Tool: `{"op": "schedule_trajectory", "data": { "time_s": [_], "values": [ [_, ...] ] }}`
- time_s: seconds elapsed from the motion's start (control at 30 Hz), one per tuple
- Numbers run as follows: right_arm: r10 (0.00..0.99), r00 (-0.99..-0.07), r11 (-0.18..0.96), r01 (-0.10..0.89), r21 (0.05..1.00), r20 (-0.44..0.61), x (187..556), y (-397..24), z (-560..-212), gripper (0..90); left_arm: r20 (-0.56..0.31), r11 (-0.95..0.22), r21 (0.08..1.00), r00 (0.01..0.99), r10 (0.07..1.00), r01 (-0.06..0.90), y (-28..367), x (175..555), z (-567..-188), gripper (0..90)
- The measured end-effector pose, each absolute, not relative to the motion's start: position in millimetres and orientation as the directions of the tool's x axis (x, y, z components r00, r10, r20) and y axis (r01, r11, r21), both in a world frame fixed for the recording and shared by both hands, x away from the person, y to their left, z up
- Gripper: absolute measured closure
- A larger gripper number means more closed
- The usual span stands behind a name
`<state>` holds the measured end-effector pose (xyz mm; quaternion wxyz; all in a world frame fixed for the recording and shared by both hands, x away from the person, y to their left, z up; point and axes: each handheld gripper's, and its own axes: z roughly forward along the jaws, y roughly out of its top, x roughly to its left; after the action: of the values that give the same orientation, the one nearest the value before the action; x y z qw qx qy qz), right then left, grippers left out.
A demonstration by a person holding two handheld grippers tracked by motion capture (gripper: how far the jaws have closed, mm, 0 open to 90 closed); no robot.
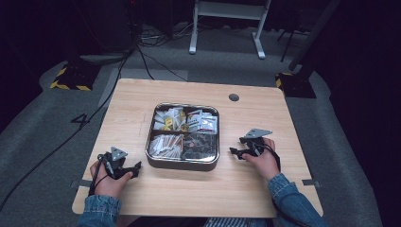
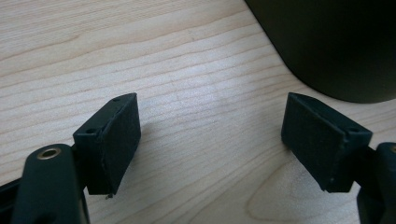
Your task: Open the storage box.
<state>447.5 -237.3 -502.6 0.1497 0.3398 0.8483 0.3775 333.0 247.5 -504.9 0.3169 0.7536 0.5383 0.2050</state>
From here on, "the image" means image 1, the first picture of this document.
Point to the dark round table grommet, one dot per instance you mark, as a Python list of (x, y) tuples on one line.
[(233, 97)]

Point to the pile of white red-label packets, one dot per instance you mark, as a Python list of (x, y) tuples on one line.
[(203, 121)]

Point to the square metal compartment tray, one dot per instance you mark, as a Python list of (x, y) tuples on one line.
[(151, 159)]

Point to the pile of white yellow packets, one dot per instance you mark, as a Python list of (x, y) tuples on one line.
[(170, 119)]

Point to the person's right hand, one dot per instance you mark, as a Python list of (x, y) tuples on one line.
[(266, 164)]

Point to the person's striped clothing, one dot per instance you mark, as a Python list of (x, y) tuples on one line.
[(233, 222)]

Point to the grey tape strip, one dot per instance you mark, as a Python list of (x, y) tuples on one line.
[(79, 183), (310, 182)]

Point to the pile of black packets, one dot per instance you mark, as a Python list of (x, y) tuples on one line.
[(200, 146)]

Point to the pile of white brown sachets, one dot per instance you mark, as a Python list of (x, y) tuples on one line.
[(166, 146)]

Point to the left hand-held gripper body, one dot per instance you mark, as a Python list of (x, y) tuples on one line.
[(117, 154)]

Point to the dark slanted stand pole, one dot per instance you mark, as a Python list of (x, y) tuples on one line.
[(315, 31)]

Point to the black yellow striped stand base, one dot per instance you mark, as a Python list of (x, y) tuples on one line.
[(296, 85), (74, 78)]

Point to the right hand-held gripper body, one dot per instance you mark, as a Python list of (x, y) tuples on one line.
[(258, 133)]

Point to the person's left hand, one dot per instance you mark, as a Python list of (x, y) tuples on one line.
[(108, 186)]

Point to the white metal stand frame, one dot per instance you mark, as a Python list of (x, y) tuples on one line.
[(230, 11)]

